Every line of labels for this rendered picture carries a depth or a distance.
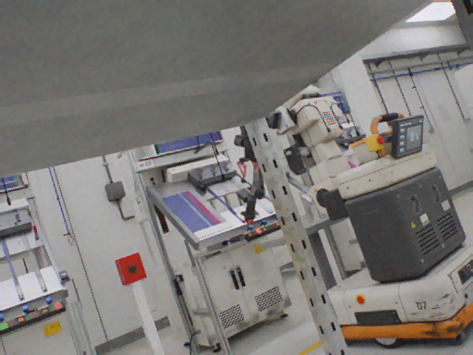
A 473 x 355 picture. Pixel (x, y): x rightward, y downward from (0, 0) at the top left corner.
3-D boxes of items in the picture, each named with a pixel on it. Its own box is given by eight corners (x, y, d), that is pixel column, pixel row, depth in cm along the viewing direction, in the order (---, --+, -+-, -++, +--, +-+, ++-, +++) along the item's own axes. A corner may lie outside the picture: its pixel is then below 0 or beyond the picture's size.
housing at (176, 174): (227, 175, 338) (229, 159, 331) (172, 190, 313) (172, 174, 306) (222, 170, 344) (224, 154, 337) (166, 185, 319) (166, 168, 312)
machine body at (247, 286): (295, 312, 310) (266, 231, 315) (212, 355, 274) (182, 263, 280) (250, 312, 365) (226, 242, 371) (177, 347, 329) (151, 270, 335)
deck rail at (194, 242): (199, 250, 258) (199, 241, 255) (195, 250, 257) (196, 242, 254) (148, 192, 307) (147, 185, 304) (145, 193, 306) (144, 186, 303)
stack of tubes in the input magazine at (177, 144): (220, 140, 333) (209, 107, 335) (160, 153, 307) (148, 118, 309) (212, 145, 344) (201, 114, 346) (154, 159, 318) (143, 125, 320)
